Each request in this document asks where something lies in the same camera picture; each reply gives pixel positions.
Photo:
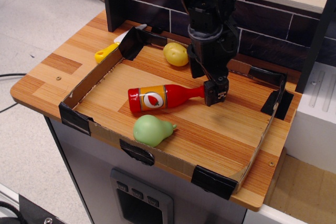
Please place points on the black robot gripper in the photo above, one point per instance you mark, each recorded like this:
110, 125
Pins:
209, 55

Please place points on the red hot sauce bottle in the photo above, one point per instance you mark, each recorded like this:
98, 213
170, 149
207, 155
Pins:
161, 97

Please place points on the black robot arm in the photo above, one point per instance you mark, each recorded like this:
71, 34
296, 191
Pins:
207, 15

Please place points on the cardboard fence with black tape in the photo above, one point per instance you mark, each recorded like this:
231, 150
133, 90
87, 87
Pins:
230, 149

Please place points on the yellow toy potato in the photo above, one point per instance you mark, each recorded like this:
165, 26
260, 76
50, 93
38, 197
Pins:
175, 54

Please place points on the green toy pear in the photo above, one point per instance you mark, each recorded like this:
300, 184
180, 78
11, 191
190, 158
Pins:
151, 131

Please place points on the black equipment bottom left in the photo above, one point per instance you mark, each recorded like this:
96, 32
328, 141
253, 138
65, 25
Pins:
21, 210

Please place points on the yellow handled toy knife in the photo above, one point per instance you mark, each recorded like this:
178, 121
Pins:
103, 53

